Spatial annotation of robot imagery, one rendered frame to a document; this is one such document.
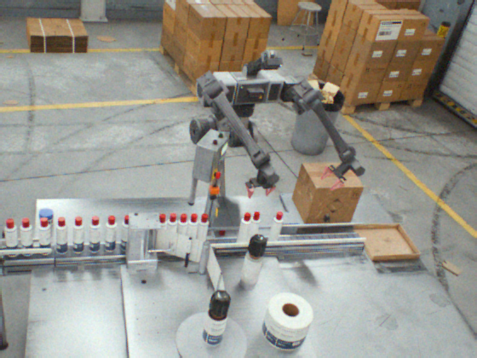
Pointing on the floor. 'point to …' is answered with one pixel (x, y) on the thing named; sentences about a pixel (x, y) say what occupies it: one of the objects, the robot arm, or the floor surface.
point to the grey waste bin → (311, 133)
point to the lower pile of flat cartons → (56, 36)
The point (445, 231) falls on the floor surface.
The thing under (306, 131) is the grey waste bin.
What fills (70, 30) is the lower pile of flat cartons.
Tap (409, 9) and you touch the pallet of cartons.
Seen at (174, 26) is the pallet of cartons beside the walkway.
